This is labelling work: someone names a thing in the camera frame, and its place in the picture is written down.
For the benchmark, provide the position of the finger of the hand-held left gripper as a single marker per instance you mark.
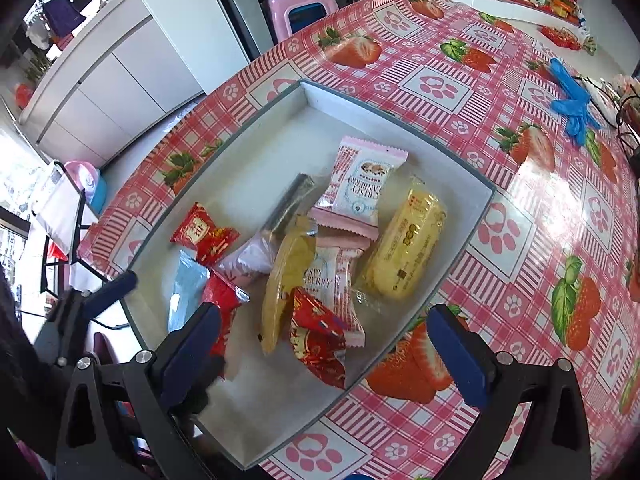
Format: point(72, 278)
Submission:
point(111, 290)
point(57, 325)

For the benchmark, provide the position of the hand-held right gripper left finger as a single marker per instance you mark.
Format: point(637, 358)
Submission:
point(192, 355)

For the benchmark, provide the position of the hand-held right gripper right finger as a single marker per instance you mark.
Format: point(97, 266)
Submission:
point(457, 355)

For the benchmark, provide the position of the small red snack packet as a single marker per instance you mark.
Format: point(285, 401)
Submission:
point(202, 232)
point(225, 300)

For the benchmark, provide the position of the light blue snack packet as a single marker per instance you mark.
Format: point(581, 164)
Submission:
point(187, 285)

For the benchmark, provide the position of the white pink pouch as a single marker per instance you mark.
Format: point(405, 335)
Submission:
point(250, 260)

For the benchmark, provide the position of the gold snack packet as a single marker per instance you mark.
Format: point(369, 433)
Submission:
point(285, 285)

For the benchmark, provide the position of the yellow snack packet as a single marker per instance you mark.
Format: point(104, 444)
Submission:
point(407, 242)

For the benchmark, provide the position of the large red patterned snack packet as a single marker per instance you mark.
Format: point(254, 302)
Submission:
point(317, 345)

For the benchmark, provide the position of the pink white snack packet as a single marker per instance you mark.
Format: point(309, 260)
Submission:
point(330, 280)
point(362, 185)

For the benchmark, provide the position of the clear packet with dark stick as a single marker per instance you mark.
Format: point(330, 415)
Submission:
point(290, 200)

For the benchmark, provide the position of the grey cardboard box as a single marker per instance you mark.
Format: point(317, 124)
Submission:
point(280, 140)

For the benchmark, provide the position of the pink plastic basin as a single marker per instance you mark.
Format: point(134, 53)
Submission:
point(82, 177)

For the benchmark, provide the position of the pink strawberry tablecloth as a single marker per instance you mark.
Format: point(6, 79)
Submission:
point(500, 160)

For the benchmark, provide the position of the white low cabinet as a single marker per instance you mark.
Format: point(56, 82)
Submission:
point(110, 85)

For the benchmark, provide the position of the blue disposable glove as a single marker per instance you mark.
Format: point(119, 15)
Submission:
point(570, 82)
point(575, 122)

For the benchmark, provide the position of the purple hanging garment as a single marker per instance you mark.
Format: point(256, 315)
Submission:
point(62, 17)

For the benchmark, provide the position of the red patterned bag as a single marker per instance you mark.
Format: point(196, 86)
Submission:
point(565, 37)

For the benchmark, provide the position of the pink plastic stool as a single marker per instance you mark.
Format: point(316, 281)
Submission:
point(300, 2)

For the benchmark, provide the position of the orange box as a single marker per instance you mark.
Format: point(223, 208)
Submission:
point(557, 8)

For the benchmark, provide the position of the white board on black frame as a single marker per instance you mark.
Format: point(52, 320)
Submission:
point(60, 210)

